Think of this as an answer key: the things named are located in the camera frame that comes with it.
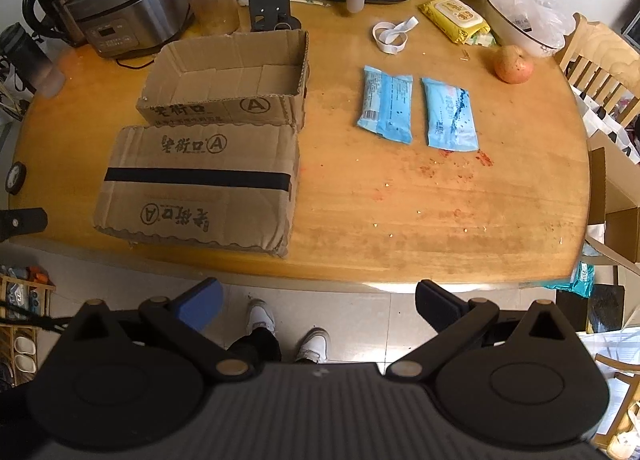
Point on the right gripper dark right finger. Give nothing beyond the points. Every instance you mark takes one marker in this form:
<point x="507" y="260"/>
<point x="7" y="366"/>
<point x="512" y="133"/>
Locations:
<point x="437" y="306"/>

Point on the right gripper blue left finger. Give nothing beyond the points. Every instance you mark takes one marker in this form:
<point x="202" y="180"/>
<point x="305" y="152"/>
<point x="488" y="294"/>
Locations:
<point x="200" y="305"/>

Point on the blue wet wipes pack wave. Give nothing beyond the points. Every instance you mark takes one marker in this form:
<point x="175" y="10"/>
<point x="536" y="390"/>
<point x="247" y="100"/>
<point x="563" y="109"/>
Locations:
<point x="450" y="121"/>

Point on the blue wet wipes pack barcode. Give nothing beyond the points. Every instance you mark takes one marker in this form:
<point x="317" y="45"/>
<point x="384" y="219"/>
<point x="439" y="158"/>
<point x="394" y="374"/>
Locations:
<point x="386" y="105"/>

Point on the left white shoe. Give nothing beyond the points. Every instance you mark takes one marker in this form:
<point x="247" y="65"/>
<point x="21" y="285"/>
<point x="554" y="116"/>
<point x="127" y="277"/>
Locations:
<point x="258" y="316"/>

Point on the white shoe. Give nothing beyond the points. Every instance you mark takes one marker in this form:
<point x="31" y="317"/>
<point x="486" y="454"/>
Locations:
<point x="314" y="348"/>
<point x="258" y="316"/>

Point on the right white shoe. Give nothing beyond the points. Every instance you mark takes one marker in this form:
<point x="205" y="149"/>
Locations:
<point x="314" y="348"/>

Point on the wooden shoe rack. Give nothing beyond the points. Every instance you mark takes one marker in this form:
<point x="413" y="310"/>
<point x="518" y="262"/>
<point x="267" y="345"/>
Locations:
<point x="25" y="293"/>

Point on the black tape roll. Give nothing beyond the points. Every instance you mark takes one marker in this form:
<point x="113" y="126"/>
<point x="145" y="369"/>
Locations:
<point x="15" y="178"/>

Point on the open cardboard box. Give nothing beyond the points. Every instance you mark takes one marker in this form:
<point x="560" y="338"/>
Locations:
<point x="247" y="77"/>

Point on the red yellow apple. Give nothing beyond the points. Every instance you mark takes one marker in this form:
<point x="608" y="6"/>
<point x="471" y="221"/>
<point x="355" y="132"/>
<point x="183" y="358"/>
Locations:
<point x="512" y="65"/>

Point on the white elastic band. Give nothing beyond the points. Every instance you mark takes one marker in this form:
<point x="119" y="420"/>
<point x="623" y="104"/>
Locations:
<point x="392" y="38"/>

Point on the yellow wet wipes pack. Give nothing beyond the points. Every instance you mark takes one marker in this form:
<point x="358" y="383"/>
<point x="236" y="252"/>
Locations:
<point x="457" y="20"/>

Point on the wooden chair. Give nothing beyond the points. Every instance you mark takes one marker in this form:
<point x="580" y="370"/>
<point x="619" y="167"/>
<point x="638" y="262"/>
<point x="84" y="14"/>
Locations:
<point x="601" y="64"/>

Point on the silver rice cooker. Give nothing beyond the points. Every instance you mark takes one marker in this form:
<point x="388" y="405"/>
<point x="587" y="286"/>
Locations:
<point x="123" y="28"/>

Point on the white bowl in plastic bag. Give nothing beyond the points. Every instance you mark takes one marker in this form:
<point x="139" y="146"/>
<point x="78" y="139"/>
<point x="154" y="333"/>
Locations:
<point x="520" y="5"/>

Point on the dark frosted glass bottle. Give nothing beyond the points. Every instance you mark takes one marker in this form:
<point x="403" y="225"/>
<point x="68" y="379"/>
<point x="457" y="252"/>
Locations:
<point x="32" y="66"/>

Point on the wrapped chopsticks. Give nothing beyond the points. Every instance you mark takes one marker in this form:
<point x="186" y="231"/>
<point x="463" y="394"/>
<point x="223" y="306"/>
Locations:
<point x="321" y="3"/>

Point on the black electric kettle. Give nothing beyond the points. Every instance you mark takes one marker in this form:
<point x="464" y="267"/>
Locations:
<point x="52" y="19"/>

